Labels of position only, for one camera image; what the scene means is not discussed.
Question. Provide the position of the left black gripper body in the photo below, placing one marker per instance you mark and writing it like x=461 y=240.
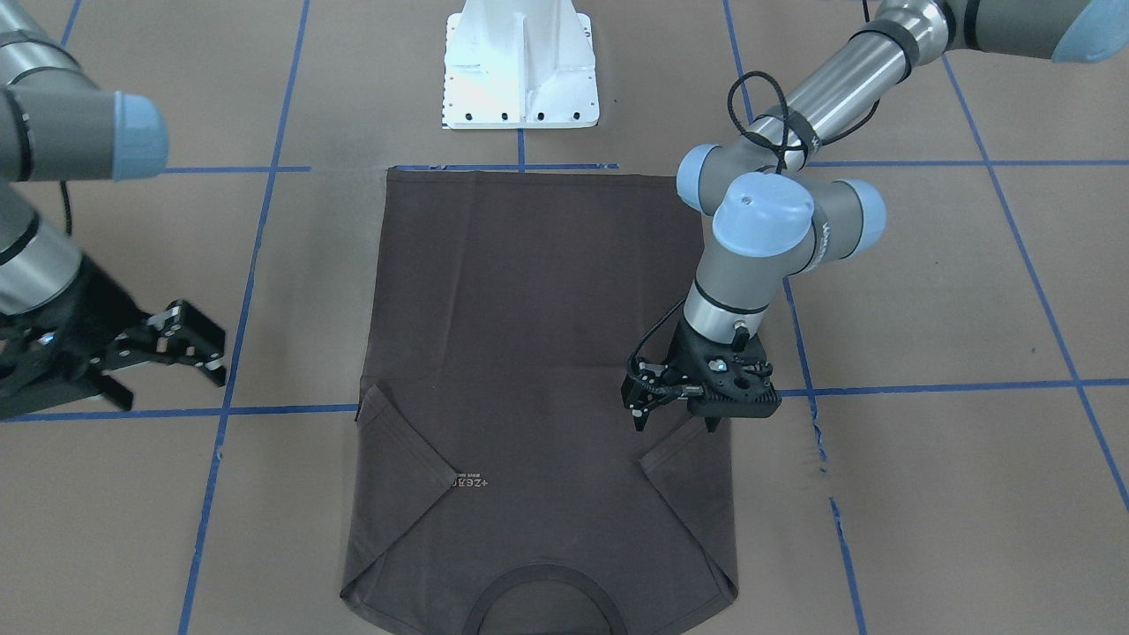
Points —
x=684 y=354

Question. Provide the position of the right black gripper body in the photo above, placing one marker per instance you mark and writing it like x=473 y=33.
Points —
x=91 y=310

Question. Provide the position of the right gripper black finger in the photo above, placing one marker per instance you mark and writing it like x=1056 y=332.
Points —
x=181 y=335

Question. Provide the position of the brown t-shirt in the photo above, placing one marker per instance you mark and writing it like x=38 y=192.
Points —
x=500 y=486

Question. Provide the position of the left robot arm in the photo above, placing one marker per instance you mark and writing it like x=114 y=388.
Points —
x=768 y=222

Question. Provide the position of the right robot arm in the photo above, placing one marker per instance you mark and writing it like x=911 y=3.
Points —
x=59 y=127

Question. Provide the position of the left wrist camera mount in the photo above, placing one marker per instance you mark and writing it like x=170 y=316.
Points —
x=764 y=400

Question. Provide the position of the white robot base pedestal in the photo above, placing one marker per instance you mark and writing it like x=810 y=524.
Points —
x=519 y=65

